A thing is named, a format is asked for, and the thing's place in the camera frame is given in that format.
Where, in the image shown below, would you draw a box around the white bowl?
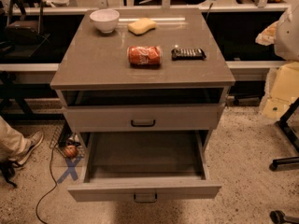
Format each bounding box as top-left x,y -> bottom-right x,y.
90,8 -> 120,34

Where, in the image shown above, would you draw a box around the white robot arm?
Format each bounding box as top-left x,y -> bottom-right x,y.
274,4 -> 299,62

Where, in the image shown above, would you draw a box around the black stand leg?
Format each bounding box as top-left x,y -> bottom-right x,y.
269,98 -> 299,171

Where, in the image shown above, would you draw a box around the wire basket on floor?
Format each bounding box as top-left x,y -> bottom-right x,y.
50,122 -> 85,158

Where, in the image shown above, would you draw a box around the grey sneaker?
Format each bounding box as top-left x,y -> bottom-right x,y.
16,131 -> 44,165

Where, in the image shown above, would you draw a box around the orange ball in basket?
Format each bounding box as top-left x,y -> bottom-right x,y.
64,145 -> 78,159

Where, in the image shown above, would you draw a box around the black chocolate bar packet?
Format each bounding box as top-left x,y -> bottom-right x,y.
171,49 -> 206,61

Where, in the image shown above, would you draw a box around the black floor cable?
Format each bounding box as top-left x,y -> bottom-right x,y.
35,143 -> 60,224

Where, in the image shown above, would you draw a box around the black bag on shelf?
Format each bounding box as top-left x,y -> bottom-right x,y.
5,0 -> 44,45

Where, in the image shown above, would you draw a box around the blue tape cross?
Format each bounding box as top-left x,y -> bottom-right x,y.
57,156 -> 83,184

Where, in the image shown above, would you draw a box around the grey drawer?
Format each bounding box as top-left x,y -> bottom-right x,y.
68,131 -> 221,203
63,105 -> 224,133

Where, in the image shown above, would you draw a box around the black caster wheel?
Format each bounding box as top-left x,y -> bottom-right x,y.
270,210 -> 299,224

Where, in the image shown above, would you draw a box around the grey drawer cabinet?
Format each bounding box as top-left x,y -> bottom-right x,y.
50,7 -> 235,143

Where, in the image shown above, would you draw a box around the yellow sponge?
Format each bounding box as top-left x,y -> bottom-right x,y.
127,18 -> 157,35

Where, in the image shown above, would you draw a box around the grey top drawer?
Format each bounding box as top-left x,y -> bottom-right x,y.
63,105 -> 224,133

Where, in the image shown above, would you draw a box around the person's leg beige trousers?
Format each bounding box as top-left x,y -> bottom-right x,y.
0,117 -> 31,164

